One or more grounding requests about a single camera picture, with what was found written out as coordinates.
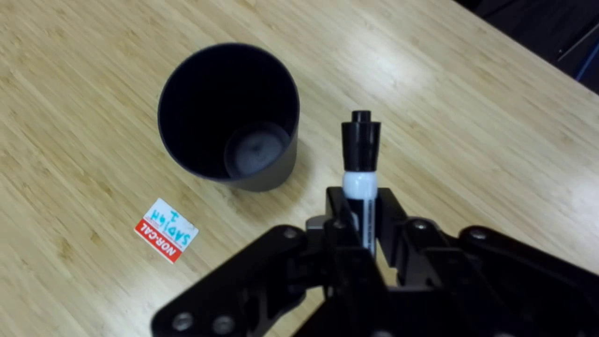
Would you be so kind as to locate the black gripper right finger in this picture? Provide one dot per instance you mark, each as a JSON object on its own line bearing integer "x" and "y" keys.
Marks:
{"x": 474, "y": 281}

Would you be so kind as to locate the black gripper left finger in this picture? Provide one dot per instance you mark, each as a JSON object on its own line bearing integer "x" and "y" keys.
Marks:
{"x": 268, "y": 268}

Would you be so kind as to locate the white marker with black cap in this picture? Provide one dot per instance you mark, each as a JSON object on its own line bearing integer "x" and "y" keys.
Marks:
{"x": 359, "y": 150}

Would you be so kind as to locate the black plastic cup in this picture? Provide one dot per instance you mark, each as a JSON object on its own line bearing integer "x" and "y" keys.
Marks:
{"x": 217, "y": 99}

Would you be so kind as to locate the red and white sticker label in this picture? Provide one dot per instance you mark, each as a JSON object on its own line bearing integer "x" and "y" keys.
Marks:
{"x": 165, "y": 232}

